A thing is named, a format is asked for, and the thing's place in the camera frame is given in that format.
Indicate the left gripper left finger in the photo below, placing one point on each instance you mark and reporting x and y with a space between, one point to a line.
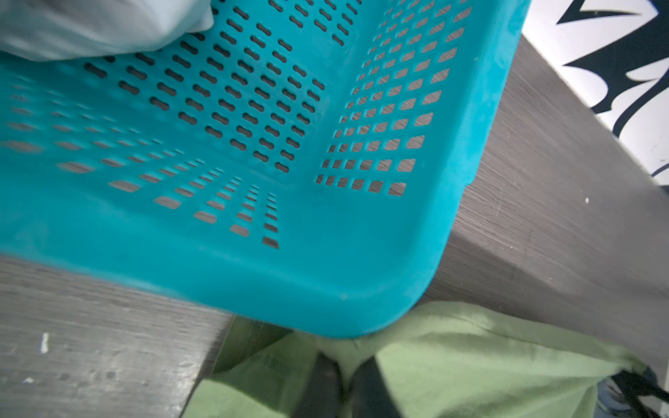
323 393

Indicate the white grey tank top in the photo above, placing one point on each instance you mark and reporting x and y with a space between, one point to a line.
60 30

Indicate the teal plastic basket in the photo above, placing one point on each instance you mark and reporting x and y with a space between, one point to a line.
301 163

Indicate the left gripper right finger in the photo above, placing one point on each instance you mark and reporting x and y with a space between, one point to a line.
369 395

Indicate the green tank top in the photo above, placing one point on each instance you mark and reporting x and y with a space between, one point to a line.
442 359

